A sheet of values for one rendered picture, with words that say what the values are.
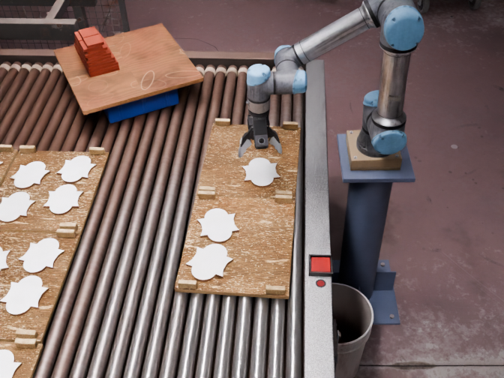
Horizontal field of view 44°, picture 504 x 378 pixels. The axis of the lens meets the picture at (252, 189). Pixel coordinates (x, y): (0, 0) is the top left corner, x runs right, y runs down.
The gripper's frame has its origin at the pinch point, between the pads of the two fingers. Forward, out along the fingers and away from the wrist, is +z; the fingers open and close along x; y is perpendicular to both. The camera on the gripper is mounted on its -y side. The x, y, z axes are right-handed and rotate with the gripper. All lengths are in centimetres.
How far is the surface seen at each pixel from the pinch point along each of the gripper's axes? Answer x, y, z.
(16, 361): 77, -67, 8
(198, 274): 25, -44, 7
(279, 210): -3.9, -19.4, 7.8
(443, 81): -148, 177, 101
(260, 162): -0.6, 4.9, 6.7
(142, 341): 43, -64, 10
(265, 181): -0.9, -5.4, 6.7
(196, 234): 24.7, -26.6, 7.8
